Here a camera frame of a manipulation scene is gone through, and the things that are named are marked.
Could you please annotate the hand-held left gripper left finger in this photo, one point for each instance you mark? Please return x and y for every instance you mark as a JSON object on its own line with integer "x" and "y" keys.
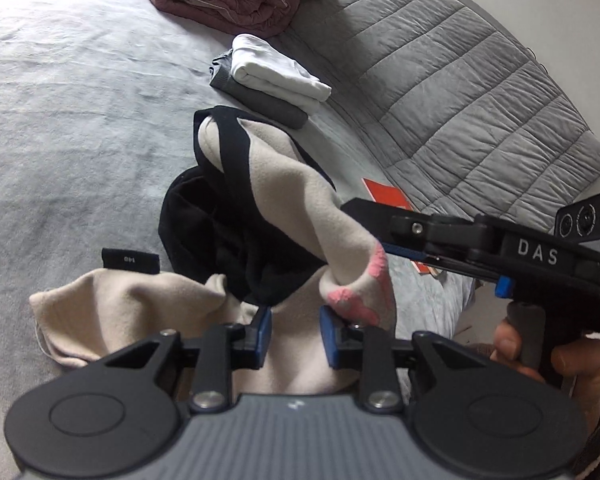
{"x": 264, "y": 331}

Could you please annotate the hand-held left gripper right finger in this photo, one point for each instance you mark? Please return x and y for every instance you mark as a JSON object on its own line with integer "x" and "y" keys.
{"x": 328, "y": 336}

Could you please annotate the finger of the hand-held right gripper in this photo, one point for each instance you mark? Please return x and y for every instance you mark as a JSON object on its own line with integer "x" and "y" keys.
{"x": 402, "y": 251}
{"x": 375, "y": 217}

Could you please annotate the beige and black raglan shirt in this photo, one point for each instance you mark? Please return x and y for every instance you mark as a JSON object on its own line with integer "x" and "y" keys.
{"x": 300, "y": 195}

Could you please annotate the person's right hand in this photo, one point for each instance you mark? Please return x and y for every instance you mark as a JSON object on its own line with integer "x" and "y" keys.
{"x": 582, "y": 365}

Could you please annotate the red booklet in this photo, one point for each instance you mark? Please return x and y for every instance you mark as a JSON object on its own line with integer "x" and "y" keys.
{"x": 387, "y": 195}

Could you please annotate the grey quilted mattress pad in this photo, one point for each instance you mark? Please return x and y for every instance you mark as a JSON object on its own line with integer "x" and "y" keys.
{"x": 455, "y": 90}

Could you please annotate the folded grey garment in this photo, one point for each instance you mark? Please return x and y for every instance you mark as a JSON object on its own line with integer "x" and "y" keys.
{"x": 270, "y": 105}

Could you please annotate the folded white garment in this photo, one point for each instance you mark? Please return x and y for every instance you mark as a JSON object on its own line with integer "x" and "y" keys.
{"x": 275, "y": 67}

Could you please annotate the grey bed sheet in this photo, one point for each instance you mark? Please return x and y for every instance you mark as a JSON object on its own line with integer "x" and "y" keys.
{"x": 80, "y": 110}

